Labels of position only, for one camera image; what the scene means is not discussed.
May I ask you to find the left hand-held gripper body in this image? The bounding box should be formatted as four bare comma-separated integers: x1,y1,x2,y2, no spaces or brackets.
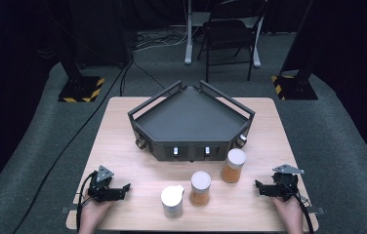
88,165,126,204

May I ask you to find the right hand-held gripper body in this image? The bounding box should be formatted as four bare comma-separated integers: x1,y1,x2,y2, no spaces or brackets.
267,164,306,202

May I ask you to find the orange spice jar white lid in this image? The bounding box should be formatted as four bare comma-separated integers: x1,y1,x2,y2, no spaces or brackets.
189,171,213,208
220,147,248,184

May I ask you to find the dark grey corner rack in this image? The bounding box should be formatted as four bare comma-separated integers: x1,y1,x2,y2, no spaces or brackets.
127,79,257,163

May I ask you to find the person's left hand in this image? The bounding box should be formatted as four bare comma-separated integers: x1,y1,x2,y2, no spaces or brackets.
81,195,117,227

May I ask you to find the person's right hand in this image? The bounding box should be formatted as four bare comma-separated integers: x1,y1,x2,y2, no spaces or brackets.
270,195,305,228

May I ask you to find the black stand striped base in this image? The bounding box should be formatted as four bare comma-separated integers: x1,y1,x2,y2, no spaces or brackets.
57,48,106,104
270,0,319,101

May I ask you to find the black folding chair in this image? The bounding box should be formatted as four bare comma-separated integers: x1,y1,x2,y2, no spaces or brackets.
196,0,269,83

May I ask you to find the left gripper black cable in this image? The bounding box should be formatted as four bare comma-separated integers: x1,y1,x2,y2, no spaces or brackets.
75,171,98,234

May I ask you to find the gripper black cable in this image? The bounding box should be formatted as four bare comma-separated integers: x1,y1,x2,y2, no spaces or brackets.
282,181,316,234
75,171,98,234

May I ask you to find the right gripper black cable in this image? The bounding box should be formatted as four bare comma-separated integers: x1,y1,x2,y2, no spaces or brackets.
282,181,316,234

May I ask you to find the long black floor cable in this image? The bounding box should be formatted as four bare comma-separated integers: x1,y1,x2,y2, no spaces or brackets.
11,59,135,234

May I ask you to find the bundle of floor cables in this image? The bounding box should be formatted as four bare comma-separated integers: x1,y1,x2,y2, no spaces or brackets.
134,28,189,53

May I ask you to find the white desk frame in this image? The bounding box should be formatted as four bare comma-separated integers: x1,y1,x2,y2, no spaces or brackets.
170,0,265,69

